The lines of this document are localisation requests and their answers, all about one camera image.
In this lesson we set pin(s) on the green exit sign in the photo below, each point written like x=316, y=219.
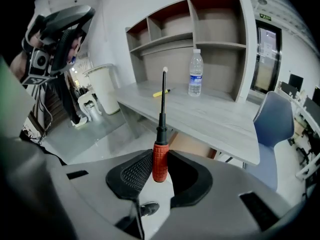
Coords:
x=265, y=17

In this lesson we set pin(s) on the white round sticker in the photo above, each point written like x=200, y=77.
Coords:
x=166, y=68

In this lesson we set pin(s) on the clear plastic water bottle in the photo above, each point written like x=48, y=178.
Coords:
x=195, y=76

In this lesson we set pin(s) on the dark framed door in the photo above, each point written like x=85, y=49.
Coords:
x=266, y=59

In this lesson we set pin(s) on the black office chair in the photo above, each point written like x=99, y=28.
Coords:
x=310, y=144

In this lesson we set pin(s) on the person's left forearm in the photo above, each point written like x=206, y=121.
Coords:
x=18, y=65

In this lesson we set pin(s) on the blue chair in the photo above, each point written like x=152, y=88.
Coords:
x=272, y=124

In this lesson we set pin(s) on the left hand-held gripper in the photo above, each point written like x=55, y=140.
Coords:
x=40, y=60

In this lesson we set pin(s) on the grey wooden desk with hutch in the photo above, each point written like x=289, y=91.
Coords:
x=205, y=119

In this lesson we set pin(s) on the person's black shoe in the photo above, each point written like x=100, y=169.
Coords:
x=150, y=207

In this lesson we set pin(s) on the white ornate stool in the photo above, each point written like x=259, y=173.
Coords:
x=86, y=101

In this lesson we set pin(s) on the brown wooden desk drawer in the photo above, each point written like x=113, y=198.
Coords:
x=190, y=144

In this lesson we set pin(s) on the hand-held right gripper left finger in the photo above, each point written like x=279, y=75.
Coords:
x=105, y=189

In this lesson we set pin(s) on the black computer monitor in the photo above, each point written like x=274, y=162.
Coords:
x=296, y=82

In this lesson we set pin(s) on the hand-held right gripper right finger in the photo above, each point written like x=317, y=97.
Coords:
x=220, y=209

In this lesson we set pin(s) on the white office desk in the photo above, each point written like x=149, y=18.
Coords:
x=307, y=119

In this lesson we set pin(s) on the yellow marker pen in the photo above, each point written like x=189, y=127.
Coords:
x=158, y=93

